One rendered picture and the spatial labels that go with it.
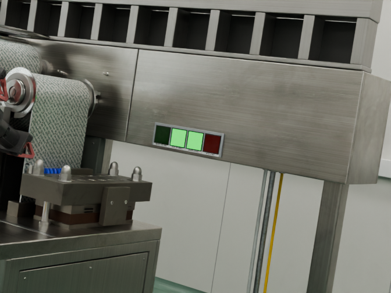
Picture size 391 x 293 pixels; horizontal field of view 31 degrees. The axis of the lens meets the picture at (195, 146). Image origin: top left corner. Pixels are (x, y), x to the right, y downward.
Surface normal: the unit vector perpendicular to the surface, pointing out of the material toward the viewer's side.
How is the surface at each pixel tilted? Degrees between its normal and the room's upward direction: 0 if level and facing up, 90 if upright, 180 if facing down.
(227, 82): 90
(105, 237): 90
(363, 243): 90
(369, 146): 90
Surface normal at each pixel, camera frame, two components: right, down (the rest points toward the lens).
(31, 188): -0.54, -0.04
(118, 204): 0.83, 0.15
